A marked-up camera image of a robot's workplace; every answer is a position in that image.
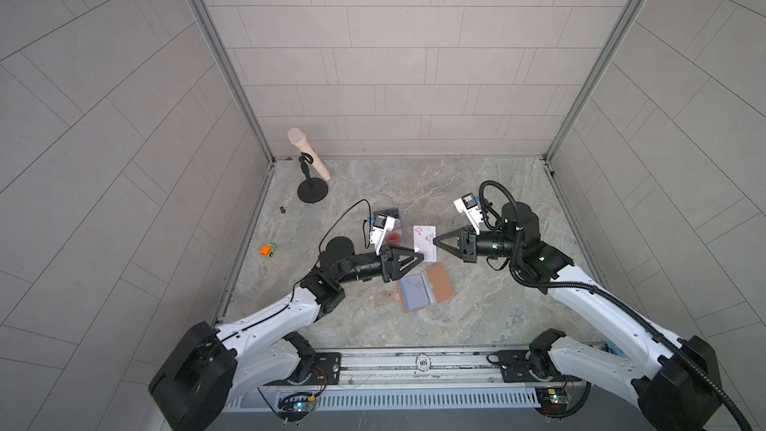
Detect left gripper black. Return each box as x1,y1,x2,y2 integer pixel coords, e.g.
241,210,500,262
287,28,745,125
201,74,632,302
332,245,420,289

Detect white ventilation grille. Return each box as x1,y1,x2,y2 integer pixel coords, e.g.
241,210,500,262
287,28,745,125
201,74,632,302
223,387,543,413

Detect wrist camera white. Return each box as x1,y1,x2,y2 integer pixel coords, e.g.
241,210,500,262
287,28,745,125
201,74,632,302
454,194,484,235
369,215,396,255

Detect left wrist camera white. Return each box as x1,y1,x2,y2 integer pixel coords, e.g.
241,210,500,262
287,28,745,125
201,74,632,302
369,215,396,255

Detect circuit board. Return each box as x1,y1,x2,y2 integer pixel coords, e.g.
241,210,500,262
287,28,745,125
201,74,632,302
535,387,571,416
278,392,320,413

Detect orange green toy car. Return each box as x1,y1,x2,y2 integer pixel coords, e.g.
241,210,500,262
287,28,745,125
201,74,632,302
261,243,276,257

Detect pink leather card wallet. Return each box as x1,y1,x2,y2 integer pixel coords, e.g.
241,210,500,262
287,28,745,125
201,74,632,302
397,263,455,313

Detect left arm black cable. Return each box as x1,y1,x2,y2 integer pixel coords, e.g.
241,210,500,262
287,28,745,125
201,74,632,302
289,198,375,295

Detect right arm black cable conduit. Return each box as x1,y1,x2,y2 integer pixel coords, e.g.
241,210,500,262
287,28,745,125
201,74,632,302
478,180,752,431

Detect beige microphone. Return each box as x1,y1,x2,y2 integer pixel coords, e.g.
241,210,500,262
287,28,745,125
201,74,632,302
287,128,331,181

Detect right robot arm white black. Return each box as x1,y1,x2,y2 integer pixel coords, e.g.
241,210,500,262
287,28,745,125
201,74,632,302
433,195,733,430

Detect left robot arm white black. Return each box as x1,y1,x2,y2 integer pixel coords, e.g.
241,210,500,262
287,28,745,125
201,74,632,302
149,237,424,430

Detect black microphone stand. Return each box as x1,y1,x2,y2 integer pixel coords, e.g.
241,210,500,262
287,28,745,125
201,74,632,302
297,153,329,204

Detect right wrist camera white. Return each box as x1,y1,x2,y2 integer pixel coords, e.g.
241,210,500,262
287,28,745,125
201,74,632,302
454,194,484,235

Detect left circuit board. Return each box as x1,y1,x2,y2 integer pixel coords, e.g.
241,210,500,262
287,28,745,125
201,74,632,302
278,392,320,413

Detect pink floral card from wallet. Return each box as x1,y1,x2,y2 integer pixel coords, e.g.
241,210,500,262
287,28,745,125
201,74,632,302
413,225,437,263

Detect clear acrylic card holder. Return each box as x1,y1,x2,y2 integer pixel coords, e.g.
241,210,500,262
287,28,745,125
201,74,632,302
381,208,404,247

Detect right circuit board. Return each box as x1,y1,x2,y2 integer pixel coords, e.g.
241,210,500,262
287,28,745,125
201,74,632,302
535,387,571,416

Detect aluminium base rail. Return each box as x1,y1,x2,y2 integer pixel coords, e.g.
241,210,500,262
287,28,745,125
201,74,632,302
229,345,586,399

